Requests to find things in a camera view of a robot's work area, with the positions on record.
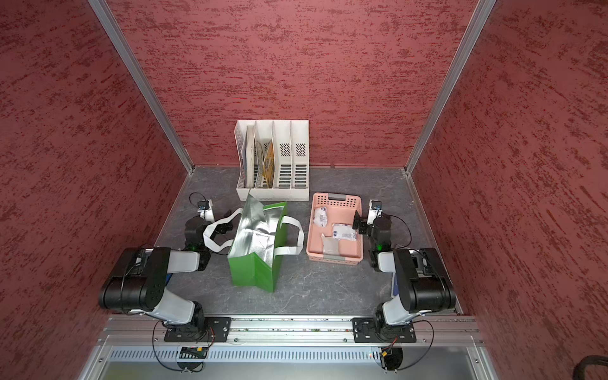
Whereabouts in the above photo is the ice pack blue label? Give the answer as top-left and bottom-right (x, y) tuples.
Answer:
(332, 223), (358, 242)

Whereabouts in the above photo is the pink perforated plastic basket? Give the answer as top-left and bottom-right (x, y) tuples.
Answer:
(307, 193), (364, 265)

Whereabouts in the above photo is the ice pack clear front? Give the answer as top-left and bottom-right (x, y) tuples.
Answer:
(321, 234), (340, 256)

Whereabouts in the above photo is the ice pack clear white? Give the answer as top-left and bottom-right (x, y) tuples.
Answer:
(313, 207), (329, 228)

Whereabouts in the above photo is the green insulated delivery bag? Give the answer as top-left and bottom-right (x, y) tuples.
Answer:
(203, 196), (305, 293)

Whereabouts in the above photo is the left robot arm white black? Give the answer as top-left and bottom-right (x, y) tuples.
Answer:
(98, 216), (212, 342)

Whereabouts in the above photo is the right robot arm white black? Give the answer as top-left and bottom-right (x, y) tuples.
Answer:
(366, 216), (457, 341)

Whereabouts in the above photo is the yellow book in organizer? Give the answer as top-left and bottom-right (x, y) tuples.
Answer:
(262, 141), (275, 188)

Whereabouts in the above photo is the white file organizer rack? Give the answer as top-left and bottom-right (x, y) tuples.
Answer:
(234, 120), (310, 202)

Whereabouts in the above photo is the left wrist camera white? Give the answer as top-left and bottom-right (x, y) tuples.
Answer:
(196, 199), (215, 223)

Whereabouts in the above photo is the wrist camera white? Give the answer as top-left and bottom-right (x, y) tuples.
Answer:
(367, 199), (383, 225)
(196, 199), (215, 223)

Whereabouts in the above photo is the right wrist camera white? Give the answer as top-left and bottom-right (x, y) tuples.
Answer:
(367, 199), (383, 225)

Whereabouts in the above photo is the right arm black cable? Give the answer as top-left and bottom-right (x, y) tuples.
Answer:
(378, 319), (435, 372)

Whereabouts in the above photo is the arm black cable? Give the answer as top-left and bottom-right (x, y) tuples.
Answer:
(378, 319), (435, 372)
(151, 319), (215, 374)

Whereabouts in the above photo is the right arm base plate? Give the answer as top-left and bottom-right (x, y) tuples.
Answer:
(351, 318), (416, 344)

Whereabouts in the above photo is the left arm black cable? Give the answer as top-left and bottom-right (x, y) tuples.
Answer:
(151, 319), (215, 374)

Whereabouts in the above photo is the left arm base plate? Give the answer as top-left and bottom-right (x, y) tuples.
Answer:
(164, 317), (232, 343)

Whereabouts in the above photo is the aluminium mounting rail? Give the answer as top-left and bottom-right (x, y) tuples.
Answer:
(97, 314), (485, 348)

